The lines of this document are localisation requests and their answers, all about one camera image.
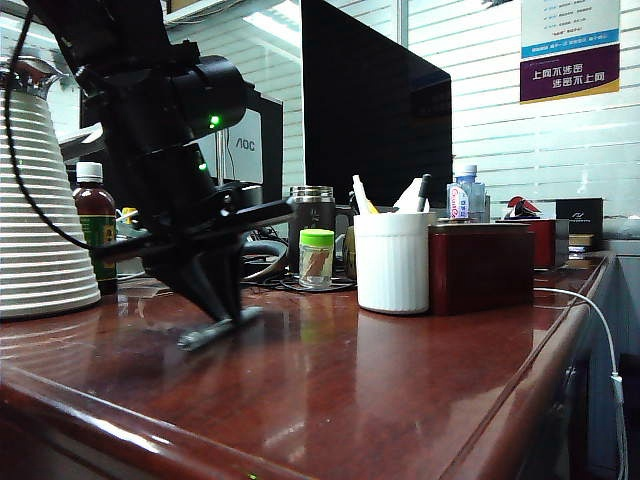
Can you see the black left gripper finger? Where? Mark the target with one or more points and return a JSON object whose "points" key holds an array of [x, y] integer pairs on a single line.
{"points": [[227, 280], [192, 280]]}

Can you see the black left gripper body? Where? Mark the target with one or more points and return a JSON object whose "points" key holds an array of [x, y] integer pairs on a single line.
{"points": [[200, 225]]}

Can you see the clear pen white cap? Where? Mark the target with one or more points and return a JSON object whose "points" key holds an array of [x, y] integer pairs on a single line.
{"points": [[220, 327]]}

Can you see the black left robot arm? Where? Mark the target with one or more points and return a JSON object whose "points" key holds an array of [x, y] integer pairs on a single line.
{"points": [[140, 100]]}

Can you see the white ribbed pen holder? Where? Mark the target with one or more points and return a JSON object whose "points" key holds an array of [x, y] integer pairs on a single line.
{"points": [[392, 265]]}

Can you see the black headphones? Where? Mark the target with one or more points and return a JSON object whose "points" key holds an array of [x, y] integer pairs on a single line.
{"points": [[265, 250]]}

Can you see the white power strip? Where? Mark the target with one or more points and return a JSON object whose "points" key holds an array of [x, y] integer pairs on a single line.
{"points": [[129, 267]]}

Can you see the silver monitor stand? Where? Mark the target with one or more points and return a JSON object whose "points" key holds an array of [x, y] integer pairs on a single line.
{"points": [[220, 155]]}

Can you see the clear jar green lid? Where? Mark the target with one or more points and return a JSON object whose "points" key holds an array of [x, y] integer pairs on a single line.
{"points": [[316, 260]]}

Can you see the black AOC monitor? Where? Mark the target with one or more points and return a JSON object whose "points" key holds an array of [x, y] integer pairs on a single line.
{"points": [[267, 150]]}

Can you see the dark steel thermos cup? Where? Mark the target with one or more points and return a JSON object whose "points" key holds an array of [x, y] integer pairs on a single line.
{"points": [[310, 220]]}

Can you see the brown bottle green label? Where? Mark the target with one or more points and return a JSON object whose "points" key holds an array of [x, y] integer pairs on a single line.
{"points": [[95, 210]]}

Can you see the brass round ornament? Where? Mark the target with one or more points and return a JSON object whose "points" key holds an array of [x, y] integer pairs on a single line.
{"points": [[349, 250]]}

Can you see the grey model aircraft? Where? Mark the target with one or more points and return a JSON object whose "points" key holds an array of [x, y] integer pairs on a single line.
{"points": [[80, 140]]}

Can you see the white ribbed thermos jug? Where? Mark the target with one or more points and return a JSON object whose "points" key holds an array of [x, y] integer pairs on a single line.
{"points": [[40, 225]]}

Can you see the yellow pencil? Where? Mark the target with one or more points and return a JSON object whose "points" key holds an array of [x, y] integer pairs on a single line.
{"points": [[372, 206]]}

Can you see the white folded paper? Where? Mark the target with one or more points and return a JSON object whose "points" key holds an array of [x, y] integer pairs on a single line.
{"points": [[409, 200]]}

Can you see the large black monitor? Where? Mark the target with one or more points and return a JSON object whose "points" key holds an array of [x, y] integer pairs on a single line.
{"points": [[370, 100]]}

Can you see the black marker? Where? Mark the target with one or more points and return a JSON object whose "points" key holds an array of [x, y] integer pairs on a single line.
{"points": [[425, 192]]}

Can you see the dark red wooden box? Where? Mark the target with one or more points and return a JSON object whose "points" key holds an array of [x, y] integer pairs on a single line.
{"points": [[480, 270]]}

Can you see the clear water bottle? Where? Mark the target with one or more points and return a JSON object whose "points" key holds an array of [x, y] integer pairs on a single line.
{"points": [[467, 192]]}

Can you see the red folded ornament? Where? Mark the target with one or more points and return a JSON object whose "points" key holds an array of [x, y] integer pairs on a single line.
{"points": [[522, 206]]}

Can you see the red gift box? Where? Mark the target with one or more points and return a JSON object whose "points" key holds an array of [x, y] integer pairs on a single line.
{"points": [[545, 240]]}

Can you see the black box with logo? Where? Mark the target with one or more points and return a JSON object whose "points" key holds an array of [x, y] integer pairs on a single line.
{"points": [[580, 215]]}

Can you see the purple and white wall poster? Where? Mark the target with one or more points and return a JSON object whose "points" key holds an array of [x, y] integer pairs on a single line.
{"points": [[570, 75]]}

